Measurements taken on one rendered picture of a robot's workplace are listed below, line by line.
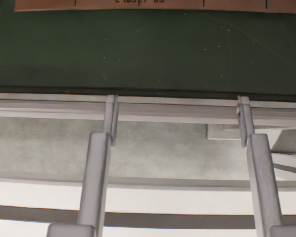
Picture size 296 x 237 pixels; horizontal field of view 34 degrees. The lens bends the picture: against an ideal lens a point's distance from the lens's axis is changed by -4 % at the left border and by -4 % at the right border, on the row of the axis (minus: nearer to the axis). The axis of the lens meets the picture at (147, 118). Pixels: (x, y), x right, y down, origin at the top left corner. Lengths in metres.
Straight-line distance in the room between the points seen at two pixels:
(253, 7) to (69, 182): 0.15
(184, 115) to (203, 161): 0.71
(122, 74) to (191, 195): 0.12
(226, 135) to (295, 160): 0.18
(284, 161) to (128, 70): 0.63
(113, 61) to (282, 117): 0.06
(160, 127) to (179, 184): 0.59
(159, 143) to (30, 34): 0.69
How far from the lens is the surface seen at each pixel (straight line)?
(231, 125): 0.79
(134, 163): 0.86
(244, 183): 0.28
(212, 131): 0.86
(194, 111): 0.16
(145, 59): 0.17
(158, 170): 0.86
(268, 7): 0.17
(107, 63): 0.17
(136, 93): 0.17
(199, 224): 0.27
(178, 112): 0.16
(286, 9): 0.17
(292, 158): 0.75
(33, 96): 0.18
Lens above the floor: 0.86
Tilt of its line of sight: 88 degrees down
